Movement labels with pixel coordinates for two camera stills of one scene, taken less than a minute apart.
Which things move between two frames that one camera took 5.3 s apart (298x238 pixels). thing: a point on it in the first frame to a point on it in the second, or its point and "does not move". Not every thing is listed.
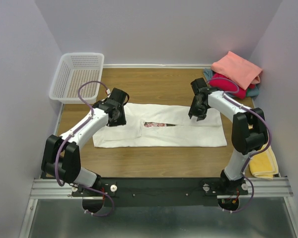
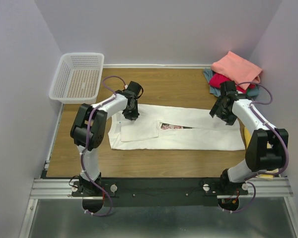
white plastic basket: x=73 y=69 does not move
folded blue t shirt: x=253 y=91 does not move
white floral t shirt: x=149 y=125 does not move
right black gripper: x=200 y=115 to x=230 y=119
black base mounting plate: x=130 y=192 does not move
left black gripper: x=122 y=121 to x=134 y=114
